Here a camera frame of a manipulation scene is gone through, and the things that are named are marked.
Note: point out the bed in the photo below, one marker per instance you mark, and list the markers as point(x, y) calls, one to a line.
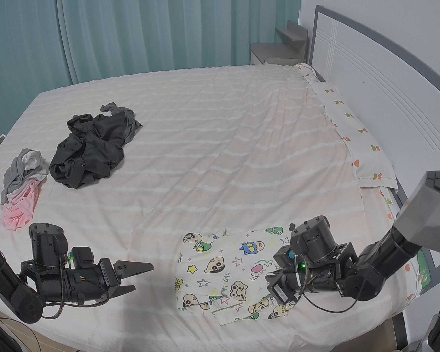
point(223, 141)

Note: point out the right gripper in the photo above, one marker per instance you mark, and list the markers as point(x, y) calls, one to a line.
point(289, 284)

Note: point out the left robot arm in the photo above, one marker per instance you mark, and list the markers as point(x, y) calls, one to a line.
point(14, 292)

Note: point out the grey and white garment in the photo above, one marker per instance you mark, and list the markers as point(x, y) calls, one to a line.
point(18, 167)

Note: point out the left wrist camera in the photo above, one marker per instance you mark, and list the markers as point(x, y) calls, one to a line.
point(82, 257)

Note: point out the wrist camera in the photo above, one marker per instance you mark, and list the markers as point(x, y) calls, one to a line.
point(282, 257)
point(82, 257)

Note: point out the pink garment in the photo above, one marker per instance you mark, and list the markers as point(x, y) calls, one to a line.
point(20, 211)

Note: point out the white printed pillow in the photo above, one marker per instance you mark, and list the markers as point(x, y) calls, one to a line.
point(363, 141)

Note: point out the dark grey garment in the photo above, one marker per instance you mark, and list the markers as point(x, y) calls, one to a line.
point(111, 107)

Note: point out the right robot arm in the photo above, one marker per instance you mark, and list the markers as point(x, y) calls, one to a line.
point(374, 266)

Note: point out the black garment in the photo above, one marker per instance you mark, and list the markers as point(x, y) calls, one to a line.
point(88, 152)

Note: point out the grey bedside table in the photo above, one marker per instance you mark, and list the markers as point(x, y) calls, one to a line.
point(275, 50)

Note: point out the blue-green curtain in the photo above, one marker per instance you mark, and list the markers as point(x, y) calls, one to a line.
point(168, 20)
point(21, 42)

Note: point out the white printed pyjama top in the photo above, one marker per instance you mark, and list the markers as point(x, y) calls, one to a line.
point(223, 270)

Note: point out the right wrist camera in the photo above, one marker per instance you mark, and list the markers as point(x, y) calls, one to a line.
point(282, 257)

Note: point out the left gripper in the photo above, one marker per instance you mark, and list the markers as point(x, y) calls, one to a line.
point(91, 282)

